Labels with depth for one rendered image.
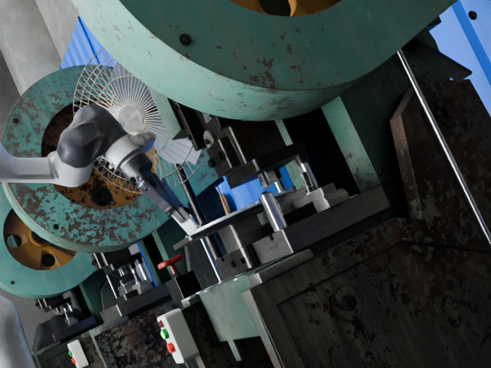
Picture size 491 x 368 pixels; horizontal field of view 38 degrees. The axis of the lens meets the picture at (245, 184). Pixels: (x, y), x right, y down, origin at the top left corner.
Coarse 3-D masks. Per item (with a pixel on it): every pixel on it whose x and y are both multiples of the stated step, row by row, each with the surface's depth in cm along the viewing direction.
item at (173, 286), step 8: (192, 272) 198; (176, 280) 196; (184, 280) 197; (192, 280) 198; (168, 288) 204; (176, 288) 198; (184, 288) 196; (192, 288) 197; (200, 288) 198; (176, 296) 200; (184, 296) 196
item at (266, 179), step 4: (264, 172) 183; (268, 172) 182; (272, 172) 183; (260, 176) 184; (264, 176) 183; (268, 176) 182; (272, 176) 183; (260, 180) 184; (264, 180) 183; (268, 180) 182; (272, 180) 182; (276, 180) 183; (264, 184) 183; (268, 184) 183
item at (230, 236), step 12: (240, 216) 171; (252, 216) 175; (216, 228) 168; (228, 228) 174; (240, 228) 173; (252, 228) 174; (192, 240) 168; (228, 240) 176; (240, 240) 172; (252, 240) 173; (228, 252) 179; (240, 252) 173; (252, 252) 172; (240, 264) 175; (252, 264) 171
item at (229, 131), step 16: (208, 128) 186; (240, 128) 177; (256, 128) 179; (272, 128) 180; (208, 144) 187; (224, 144) 177; (240, 144) 176; (256, 144) 177; (272, 144) 179; (208, 160) 183; (224, 160) 177; (240, 160) 177
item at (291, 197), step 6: (300, 192) 179; (282, 198) 176; (288, 198) 177; (294, 198) 178; (282, 204) 176; (288, 204) 176; (282, 210) 175; (288, 210) 176; (258, 216) 187; (264, 216) 184; (264, 222) 185
